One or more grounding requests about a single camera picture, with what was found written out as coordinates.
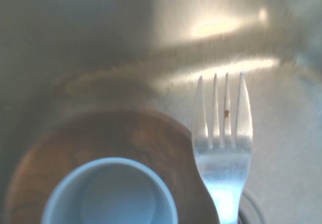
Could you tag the silver metal fork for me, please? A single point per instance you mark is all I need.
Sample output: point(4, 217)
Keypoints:
point(222, 158)

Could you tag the stainless steel sink basin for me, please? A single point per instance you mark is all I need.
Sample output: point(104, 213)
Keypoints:
point(125, 45)

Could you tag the metal sink drain strainer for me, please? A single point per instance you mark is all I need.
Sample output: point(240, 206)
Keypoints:
point(250, 209)

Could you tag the brown wooden bowl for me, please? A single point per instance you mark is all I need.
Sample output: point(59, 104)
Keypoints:
point(141, 136)

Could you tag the light blue ceramic mug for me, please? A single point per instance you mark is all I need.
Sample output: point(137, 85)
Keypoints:
point(110, 191)

